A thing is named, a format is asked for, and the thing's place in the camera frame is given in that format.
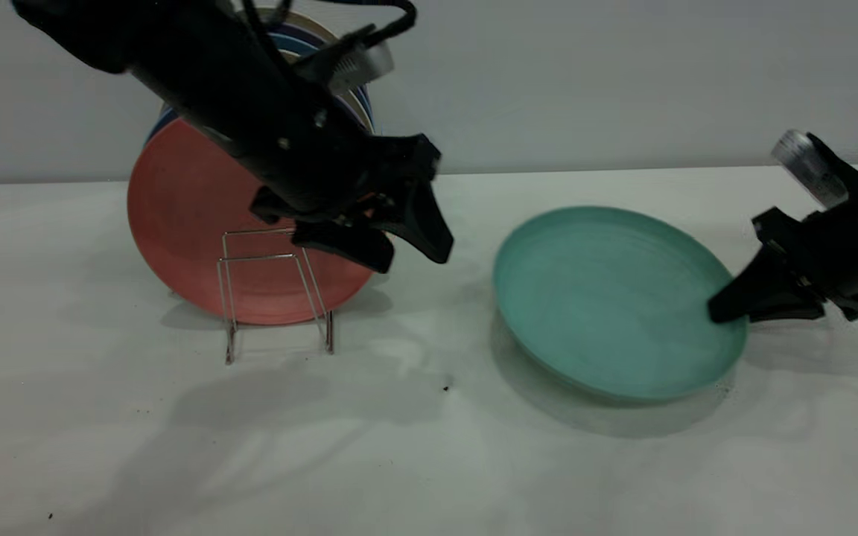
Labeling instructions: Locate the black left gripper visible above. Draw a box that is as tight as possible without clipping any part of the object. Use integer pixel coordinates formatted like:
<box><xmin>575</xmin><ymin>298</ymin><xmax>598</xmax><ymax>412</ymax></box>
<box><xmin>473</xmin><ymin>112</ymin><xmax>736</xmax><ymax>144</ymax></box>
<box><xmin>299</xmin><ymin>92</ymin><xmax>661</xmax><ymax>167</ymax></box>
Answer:
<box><xmin>228</xmin><ymin>74</ymin><xmax>454</xmax><ymax>274</ymax></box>

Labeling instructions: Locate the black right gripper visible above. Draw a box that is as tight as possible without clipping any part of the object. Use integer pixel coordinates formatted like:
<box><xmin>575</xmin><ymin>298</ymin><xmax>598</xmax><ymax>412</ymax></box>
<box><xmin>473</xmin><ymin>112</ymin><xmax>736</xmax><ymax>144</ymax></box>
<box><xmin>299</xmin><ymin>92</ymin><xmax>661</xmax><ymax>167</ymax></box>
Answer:
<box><xmin>708</xmin><ymin>179</ymin><xmax>858</xmax><ymax>325</ymax></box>

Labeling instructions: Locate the green round plate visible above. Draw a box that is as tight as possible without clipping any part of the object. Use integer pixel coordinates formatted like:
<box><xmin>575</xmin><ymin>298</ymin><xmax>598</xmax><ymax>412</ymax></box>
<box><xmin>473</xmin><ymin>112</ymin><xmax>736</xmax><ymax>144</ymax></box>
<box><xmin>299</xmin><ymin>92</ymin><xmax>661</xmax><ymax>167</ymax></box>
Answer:
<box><xmin>493</xmin><ymin>206</ymin><xmax>749</xmax><ymax>403</ymax></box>

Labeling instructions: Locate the teal blue round plate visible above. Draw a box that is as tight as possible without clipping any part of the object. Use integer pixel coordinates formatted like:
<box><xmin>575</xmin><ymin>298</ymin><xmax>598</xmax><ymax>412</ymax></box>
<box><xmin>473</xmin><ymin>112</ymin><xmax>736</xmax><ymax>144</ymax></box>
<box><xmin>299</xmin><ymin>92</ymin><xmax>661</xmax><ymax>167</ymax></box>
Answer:
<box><xmin>269</xmin><ymin>33</ymin><xmax>375</xmax><ymax>135</ymax></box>

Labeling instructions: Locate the pink round plate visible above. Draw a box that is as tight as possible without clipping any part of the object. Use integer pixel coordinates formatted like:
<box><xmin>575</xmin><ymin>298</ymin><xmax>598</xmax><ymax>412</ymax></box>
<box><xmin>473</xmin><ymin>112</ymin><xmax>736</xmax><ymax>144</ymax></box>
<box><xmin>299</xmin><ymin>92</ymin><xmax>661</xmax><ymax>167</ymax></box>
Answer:
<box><xmin>127</xmin><ymin>118</ymin><xmax>375</xmax><ymax>326</ymax></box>

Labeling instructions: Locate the dark purple round plate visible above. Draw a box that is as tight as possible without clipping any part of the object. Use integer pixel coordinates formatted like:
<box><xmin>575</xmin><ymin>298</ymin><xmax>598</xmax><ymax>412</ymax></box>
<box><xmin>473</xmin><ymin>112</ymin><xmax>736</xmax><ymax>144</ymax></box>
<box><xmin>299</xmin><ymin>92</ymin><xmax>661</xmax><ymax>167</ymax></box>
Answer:
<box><xmin>267</xmin><ymin>22</ymin><xmax>346</xmax><ymax>47</ymax></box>

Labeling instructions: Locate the metal wire plate rack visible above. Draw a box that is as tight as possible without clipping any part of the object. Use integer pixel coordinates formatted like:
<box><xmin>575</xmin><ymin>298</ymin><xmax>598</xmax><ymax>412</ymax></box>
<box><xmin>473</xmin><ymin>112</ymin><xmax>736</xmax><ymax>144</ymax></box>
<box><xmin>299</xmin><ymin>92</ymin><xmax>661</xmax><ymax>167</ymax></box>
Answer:
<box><xmin>217</xmin><ymin>227</ymin><xmax>335</xmax><ymax>366</ymax></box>

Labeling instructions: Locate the black cable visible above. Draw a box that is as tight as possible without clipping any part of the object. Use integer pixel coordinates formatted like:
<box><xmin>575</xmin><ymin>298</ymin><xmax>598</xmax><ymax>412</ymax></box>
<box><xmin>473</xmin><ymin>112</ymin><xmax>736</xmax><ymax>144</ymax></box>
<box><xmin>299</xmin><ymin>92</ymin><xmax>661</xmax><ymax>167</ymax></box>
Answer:
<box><xmin>241</xmin><ymin>0</ymin><xmax>419</xmax><ymax>71</ymax></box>

